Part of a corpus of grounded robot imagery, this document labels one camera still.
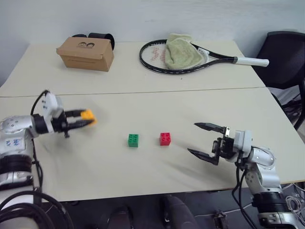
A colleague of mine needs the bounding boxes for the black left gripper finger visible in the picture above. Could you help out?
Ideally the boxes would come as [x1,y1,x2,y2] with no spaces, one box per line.
[67,118,95,131]
[65,109,86,118]

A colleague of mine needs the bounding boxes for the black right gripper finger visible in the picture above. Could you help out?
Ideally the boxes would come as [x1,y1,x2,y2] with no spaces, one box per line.
[187,147,221,167]
[193,122,226,135]

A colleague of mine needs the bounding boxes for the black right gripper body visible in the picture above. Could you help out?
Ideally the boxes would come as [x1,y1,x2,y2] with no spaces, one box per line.
[211,125,239,163]

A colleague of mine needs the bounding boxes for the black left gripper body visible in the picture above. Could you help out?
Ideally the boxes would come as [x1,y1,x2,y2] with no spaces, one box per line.
[52,108,72,139]

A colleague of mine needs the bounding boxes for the yellow toy brick cube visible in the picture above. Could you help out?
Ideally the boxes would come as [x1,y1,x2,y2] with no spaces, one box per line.
[80,109,98,126]

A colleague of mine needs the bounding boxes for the red toy brick cube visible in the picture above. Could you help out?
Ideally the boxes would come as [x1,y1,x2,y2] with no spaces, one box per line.
[159,132,172,146]

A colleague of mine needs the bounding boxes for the green toy brick cube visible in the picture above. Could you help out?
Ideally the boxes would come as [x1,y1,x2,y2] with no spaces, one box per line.
[127,133,140,148]

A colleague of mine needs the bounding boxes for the brown cardboard box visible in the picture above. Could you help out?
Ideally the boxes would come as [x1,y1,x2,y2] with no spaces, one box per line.
[56,36,115,72]

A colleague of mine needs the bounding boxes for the large dark rounded shape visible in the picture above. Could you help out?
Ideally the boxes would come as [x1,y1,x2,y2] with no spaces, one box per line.
[159,194,200,229]

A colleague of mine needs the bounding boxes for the black white tennis racket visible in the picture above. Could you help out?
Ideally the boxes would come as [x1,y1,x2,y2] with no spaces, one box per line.
[139,39,270,75]

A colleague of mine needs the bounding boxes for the pale green towel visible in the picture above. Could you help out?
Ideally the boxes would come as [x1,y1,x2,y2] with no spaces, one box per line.
[164,32,203,70]

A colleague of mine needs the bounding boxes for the black mesh office chair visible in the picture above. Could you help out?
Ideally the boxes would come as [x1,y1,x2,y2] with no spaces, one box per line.
[251,30,305,131]

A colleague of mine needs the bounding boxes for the small dark rounded shape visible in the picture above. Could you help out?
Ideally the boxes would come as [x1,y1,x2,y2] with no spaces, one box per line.
[99,206,132,229]

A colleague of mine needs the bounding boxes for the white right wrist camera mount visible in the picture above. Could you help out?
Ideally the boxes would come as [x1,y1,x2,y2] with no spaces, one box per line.
[232,130,254,165]

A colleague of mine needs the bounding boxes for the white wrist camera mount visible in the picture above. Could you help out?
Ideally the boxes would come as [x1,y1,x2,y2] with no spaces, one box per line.
[232,130,254,165]
[41,92,64,133]

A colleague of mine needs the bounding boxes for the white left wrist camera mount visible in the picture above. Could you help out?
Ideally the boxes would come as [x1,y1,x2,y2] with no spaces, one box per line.
[41,92,64,133]

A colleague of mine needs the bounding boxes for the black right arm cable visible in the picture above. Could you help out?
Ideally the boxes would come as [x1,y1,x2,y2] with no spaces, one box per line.
[231,152,261,229]

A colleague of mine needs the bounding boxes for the small black bracket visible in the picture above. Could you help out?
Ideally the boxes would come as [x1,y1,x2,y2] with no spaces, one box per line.
[213,209,230,229]

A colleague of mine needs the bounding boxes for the dark floor cables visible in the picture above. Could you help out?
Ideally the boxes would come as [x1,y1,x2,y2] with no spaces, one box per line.
[283,99,305,120]

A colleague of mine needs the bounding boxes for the black rounded strap object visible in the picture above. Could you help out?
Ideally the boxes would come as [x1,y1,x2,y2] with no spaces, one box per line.
[72,32,116,51]

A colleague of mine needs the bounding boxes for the white tangled floor cables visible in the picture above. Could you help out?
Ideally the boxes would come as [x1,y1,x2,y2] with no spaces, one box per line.
[280,183,305,216]

